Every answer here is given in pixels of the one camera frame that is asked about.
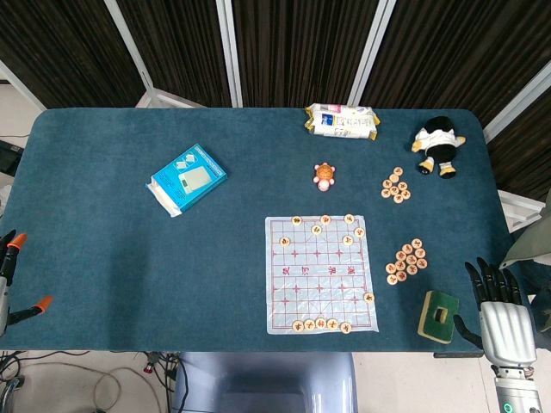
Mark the grey blue robot torso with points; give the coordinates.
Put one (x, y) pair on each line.
(267, 378)

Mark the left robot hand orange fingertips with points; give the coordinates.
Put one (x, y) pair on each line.
(4, 301)

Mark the black white penguin plush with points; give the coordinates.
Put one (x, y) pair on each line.
(439, 146)

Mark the blue scale cardboard box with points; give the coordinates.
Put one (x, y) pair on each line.
(189, 176)

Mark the chinese chess board mat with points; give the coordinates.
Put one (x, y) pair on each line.
(318, 275)

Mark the teal felt table cover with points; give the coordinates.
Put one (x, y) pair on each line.
(129, 258)

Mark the white partition frame post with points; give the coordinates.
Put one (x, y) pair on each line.
(230, 51)
(373, 51)
(130, 43)
(17, 87)
(516, 98)

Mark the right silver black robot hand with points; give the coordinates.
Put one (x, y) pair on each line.
(508, 331)

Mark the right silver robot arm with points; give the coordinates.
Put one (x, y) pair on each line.
(516, 396)

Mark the grey green fabric cover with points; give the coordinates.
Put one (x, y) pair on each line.
(529, 245)

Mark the pink orange turtle toy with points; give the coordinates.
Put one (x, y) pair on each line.
(324, 174)

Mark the white yellow snack packet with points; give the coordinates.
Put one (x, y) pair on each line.
(340, 122)

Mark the white partition base foot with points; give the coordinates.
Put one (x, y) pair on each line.
(172, 100)
(518, 211)

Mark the black table control panel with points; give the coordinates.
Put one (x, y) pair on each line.
(456, 355)

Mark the green yellow board eraser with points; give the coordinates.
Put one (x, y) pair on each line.
(430, 318)

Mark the dark ribbed partition panel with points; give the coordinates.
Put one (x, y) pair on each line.
(64, 43)
(465, 43)
(301, 43)
(529, 150)
(185, 43)

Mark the black floor device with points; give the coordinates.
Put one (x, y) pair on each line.
(8, 157)

